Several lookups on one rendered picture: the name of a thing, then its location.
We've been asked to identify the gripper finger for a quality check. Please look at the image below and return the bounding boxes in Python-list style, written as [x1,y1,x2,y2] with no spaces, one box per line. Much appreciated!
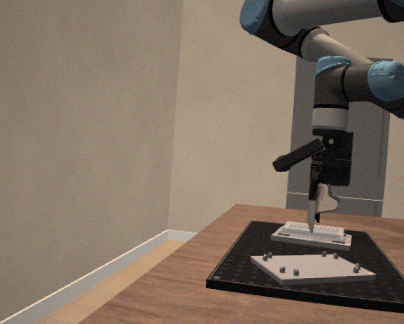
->
[315,184,340,223]
[307,166,338,233]

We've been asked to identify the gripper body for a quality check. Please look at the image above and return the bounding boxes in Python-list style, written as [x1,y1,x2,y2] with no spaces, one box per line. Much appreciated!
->
[310,129,353,186]

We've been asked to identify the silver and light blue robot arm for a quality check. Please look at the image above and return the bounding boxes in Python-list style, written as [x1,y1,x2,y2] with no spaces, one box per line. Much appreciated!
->
[240,0,404,172]

